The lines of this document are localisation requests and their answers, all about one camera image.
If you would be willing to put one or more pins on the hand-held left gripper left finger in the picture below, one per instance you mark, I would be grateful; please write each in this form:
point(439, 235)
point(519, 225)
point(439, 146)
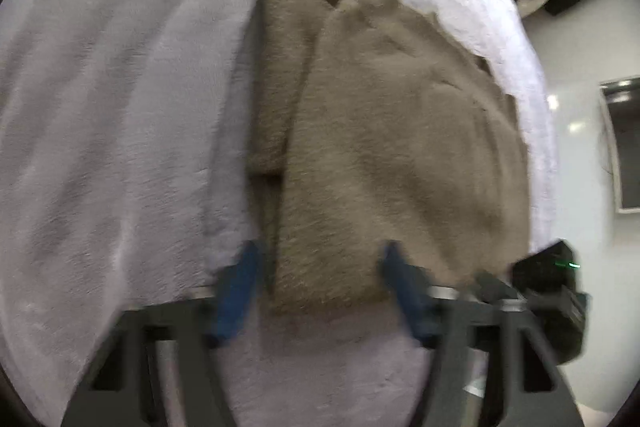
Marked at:
point(235, 292)

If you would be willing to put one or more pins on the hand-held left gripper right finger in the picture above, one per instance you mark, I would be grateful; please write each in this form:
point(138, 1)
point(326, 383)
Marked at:
point(407, 292)

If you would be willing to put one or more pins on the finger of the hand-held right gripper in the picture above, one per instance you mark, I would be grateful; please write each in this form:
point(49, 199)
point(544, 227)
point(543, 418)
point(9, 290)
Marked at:
point(495, 288)

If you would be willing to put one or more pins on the olive brown knit sweater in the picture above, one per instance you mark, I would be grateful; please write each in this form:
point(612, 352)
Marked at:
point(390, 147)

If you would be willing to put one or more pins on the white fleece blanket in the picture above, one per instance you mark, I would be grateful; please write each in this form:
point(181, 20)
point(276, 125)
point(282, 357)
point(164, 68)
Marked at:
point(110, 107)

